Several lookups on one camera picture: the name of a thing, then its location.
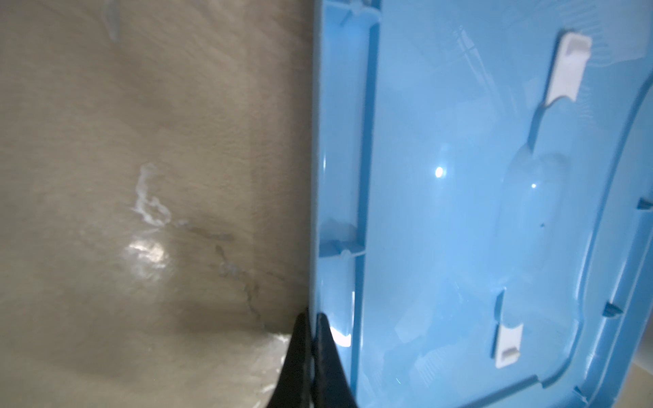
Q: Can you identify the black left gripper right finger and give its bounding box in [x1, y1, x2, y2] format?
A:
[312, 313, 357, 408]

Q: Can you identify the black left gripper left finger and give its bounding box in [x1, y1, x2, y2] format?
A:
[267, 310, 312, 408]

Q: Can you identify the blue plastic bin lid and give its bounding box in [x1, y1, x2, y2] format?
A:
[309, 1, 652, 407]

